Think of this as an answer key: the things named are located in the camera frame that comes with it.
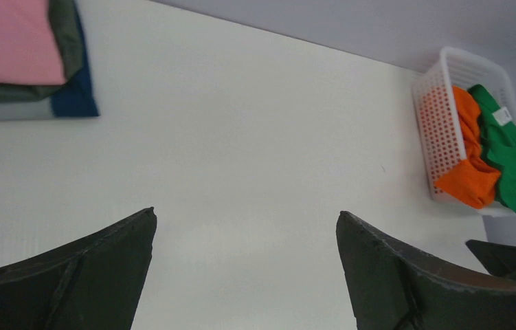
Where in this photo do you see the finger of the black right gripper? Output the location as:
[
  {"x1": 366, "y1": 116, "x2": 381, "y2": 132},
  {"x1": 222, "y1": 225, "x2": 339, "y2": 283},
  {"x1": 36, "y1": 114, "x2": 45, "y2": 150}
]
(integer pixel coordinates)
[{"x1": 465, "y1": 240, "x2": 516, "y2": 281}]

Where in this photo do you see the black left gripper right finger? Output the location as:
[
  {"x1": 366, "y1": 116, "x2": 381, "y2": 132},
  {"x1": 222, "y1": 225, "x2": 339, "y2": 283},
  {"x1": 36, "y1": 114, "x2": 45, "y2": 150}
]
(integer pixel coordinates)
[{"x1": 336, "y1": 211, "x2": 516, "y2": 329}]

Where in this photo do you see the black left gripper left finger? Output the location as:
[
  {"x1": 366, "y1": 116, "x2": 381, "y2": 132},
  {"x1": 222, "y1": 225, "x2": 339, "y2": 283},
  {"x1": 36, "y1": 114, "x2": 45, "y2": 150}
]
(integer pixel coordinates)
[{"x1": 0, "y1": 208, "x2": 157, "y2": 329}]

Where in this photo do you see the pink t-shirt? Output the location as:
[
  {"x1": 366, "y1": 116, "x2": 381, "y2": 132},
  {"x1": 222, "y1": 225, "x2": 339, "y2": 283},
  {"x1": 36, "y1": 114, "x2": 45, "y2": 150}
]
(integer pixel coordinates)
[{"x1": 0, "y1": 1, "x2": 65, "y2": 85}]

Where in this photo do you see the orange t-shirt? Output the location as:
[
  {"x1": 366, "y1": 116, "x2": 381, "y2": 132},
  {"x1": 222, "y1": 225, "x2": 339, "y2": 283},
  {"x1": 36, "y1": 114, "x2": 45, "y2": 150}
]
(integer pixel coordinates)
[{"x1": 436, "y1": 86, "x2": 501, "y2": 209}]

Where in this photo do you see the green t-shirt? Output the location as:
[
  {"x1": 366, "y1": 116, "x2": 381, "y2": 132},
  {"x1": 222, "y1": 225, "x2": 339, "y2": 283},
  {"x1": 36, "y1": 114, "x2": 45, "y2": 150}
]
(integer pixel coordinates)
[{"x1": 468, "y1": 85, "x2": 516, "y2": 213}]

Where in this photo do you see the white plastic basket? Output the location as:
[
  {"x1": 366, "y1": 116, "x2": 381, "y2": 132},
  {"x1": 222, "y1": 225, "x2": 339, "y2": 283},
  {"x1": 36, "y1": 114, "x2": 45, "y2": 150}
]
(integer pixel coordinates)
[{"x1": 412, "y1": 47, "x2": 516, "y2": 205}]

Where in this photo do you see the folded white t-shirt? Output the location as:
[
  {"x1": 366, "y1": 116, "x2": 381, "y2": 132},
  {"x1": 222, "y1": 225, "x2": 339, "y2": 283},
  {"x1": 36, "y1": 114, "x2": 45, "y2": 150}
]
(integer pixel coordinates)
[{"x1": 0, "y1": 98, "x2": 55, "y2": 121}]

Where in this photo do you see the folded blue t-shirt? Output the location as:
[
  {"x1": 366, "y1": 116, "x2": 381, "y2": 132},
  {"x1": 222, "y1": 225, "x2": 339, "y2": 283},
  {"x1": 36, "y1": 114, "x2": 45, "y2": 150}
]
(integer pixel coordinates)
[{"x1": 45, "y1": 4, "x2": 100, "y2": 118}]

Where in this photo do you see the folded grey t-shirt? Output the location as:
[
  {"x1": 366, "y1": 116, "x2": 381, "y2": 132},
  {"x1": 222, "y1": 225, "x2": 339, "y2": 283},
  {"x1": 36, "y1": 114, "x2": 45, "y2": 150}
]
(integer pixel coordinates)
[{"x1": 0, "y1": 0, "x2": 87, "y2": 103}]

